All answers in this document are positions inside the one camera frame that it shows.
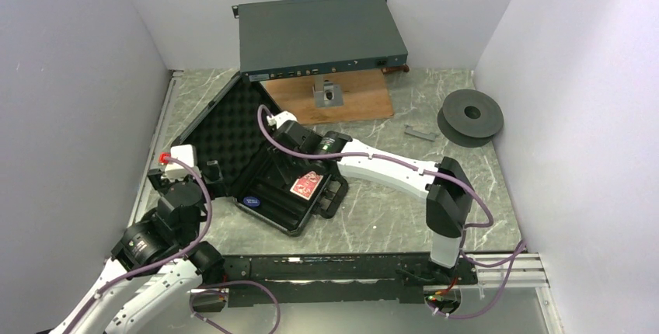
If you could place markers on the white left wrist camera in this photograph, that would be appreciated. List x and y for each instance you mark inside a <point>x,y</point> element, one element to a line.
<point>170,161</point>

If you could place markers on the red playing card deck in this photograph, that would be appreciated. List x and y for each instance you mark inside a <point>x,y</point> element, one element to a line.
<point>306,185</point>

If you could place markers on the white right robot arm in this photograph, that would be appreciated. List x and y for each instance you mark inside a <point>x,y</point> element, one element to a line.
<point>443,187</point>

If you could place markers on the brown handle tool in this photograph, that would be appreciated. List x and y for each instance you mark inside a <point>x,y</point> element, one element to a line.
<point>390,70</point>

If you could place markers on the wooden base board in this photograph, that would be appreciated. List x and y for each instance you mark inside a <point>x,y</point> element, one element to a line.
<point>365,97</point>

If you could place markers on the black poker set case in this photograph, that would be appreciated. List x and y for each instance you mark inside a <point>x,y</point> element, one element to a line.
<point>227,131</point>

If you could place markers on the small grey metal bracket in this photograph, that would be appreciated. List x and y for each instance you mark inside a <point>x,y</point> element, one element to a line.
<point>409,130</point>

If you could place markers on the dark grey rack unit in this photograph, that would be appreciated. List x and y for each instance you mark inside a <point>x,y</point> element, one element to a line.
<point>298,38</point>

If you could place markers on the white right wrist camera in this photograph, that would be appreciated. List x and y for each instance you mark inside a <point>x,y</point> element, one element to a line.
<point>277,120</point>

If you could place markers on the grey metal stand bracket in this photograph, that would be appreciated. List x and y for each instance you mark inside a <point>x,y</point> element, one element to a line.
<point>326,93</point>

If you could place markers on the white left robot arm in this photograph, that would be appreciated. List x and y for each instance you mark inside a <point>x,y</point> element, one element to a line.
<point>156,260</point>

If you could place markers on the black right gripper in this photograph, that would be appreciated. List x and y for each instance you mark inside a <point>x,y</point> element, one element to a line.
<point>282,158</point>

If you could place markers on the grey filament spool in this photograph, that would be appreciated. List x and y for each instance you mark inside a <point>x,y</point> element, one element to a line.
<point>470,118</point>

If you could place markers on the blue small blind button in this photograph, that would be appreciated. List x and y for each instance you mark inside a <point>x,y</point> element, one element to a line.
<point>251,202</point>

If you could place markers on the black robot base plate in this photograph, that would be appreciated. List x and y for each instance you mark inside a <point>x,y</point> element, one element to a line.
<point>405,277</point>

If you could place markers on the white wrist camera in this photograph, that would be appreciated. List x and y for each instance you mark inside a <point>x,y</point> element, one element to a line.
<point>277,120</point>
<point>170,161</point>

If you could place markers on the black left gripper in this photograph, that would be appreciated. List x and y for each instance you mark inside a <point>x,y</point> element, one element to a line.
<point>160,184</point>

